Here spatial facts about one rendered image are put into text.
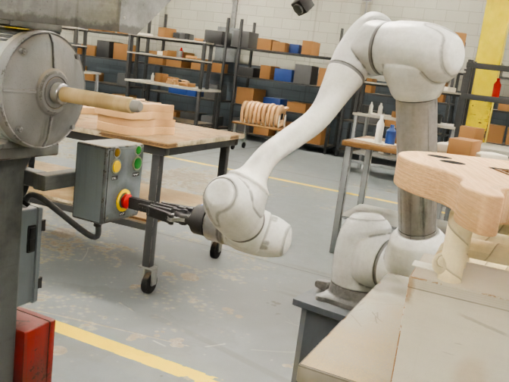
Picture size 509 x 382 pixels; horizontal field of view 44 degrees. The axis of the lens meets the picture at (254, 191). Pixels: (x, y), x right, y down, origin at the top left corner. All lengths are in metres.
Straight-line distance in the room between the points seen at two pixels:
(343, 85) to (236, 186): 0.44
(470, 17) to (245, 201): 11.07
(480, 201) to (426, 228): 1.00
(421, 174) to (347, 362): 0.32
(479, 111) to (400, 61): 6.43
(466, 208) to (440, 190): 0.14
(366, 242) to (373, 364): 0.83
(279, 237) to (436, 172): 0.64
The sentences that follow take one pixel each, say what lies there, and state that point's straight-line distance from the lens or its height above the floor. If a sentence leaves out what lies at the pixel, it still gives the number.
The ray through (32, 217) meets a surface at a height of 0.90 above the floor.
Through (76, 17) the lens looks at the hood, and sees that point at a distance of 1.19.
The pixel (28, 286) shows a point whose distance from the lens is 1.80.
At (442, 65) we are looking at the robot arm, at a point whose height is 1.41.
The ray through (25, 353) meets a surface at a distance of 1.79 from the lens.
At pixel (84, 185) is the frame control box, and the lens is 1.64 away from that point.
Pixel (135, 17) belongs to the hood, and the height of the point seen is 1.42.
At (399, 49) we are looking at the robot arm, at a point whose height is 1.44.
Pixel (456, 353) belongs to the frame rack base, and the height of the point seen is 1.01.
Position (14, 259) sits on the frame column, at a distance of 1.68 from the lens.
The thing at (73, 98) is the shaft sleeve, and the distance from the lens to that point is 1.37.
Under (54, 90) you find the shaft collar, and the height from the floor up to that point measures 1.26.
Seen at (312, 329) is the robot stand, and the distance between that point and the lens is 1.91.
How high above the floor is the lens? 1.36
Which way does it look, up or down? 11 degrees down
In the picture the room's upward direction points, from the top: 7 degrees clockwise
